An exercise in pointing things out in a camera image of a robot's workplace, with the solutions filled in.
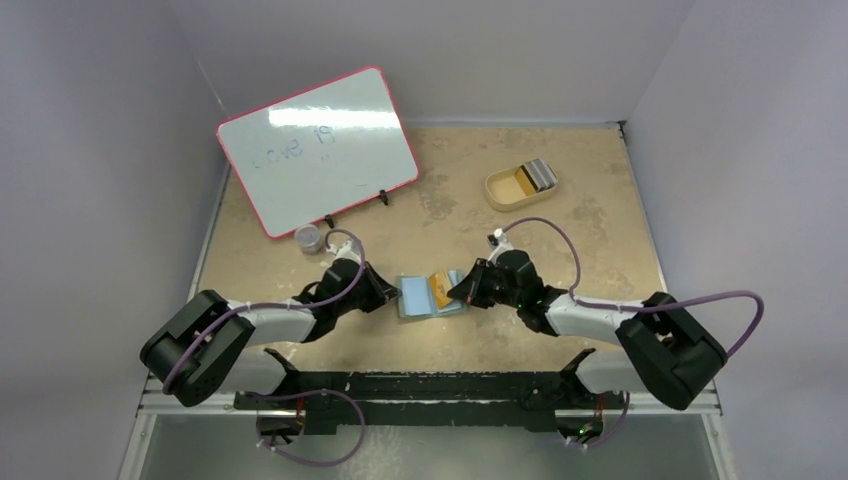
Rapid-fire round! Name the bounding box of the teal leather card holder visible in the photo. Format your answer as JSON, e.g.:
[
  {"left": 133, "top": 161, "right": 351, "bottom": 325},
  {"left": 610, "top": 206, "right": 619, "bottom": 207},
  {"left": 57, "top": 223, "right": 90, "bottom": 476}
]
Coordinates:
[{"left": 396, "top": 275, "right": 468, "bottom": 320}]

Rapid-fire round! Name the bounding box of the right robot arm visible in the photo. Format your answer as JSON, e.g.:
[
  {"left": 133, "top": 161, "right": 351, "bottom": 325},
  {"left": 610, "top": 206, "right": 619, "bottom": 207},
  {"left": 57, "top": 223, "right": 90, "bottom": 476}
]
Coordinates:
[{"left": 447, "top": 250, "right": 728, "bottom": 410}]

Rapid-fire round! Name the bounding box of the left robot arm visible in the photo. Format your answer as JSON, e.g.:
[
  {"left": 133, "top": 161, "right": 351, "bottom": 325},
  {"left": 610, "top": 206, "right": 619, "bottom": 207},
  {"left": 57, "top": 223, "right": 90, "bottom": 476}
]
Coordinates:
[{"left": 139, "top": 258, "right": 400, "bottom": 409}]

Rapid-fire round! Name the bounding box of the stack of cards in tray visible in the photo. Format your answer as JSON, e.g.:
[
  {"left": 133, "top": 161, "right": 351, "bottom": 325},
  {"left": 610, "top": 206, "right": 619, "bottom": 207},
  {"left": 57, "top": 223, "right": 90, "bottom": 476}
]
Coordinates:
[{"left": 514, "top": 158, "right": 558, "bottom": 196}]

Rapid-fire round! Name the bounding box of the small silver tin can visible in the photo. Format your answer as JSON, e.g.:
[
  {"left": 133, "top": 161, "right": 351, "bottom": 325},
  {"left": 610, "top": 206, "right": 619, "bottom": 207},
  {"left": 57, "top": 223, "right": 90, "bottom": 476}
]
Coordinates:
[{"left": 293, "top": 224, "right": 324, "bottom": 255}]

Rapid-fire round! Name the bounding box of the beige oval tray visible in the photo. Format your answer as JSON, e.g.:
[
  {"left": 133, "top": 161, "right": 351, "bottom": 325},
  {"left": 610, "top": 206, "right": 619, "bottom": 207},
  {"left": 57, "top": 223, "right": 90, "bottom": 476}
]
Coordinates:
[{"left": 483, "top": 164, "right": 559, "bottom": 212}]

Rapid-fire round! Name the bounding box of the pink framed whiteboard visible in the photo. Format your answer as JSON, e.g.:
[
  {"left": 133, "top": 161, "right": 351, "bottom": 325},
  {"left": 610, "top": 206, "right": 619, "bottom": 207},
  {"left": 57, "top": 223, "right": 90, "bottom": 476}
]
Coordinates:
[{"left": 216, "top": 66, "right": 420, "bottom": 239}]

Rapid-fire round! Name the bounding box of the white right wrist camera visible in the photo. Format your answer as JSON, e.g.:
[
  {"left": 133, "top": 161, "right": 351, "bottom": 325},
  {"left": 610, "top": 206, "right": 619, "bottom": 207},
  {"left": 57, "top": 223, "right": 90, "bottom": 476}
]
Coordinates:
[{"left": 487, "top": 228, "right": 514, "bottom": 263}]

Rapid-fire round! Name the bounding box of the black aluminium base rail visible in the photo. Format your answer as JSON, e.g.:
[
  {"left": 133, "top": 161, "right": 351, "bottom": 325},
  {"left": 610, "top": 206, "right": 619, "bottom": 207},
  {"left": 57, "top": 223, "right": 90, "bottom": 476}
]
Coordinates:
[{"left": 137, "top": 367, "right": 723, "bottom": 439}]

